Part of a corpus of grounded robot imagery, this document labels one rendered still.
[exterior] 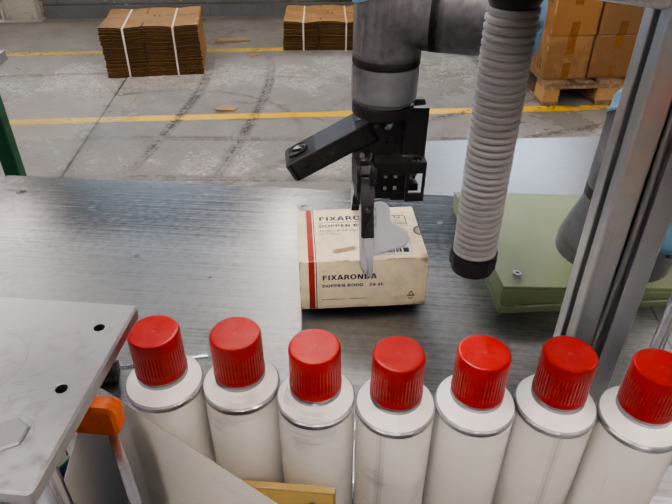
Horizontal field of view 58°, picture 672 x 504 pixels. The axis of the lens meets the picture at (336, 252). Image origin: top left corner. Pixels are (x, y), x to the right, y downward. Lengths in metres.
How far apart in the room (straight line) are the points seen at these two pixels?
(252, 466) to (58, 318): 0.18
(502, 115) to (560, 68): 3.51
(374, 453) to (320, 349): 0.08
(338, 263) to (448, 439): 0.37
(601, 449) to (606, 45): 3.62
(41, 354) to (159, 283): 0.56
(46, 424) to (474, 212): 0.29
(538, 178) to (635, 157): 0.70
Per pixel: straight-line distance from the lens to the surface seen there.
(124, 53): 4.37
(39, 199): 1.15
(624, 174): 0.47
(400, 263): 0.75
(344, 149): 0.71
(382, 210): 0.72
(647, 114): 0.46
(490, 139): 0.40
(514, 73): 0.38
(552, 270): 0.85
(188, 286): 0.86
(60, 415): 0.29
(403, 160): 0.71
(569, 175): 1.19
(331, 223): 0.81
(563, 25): 3.83
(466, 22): 0.64
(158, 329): 0.40
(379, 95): 0.67
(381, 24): 0.65
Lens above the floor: 1.34
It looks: 35 degrees down
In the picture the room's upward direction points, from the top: straight up
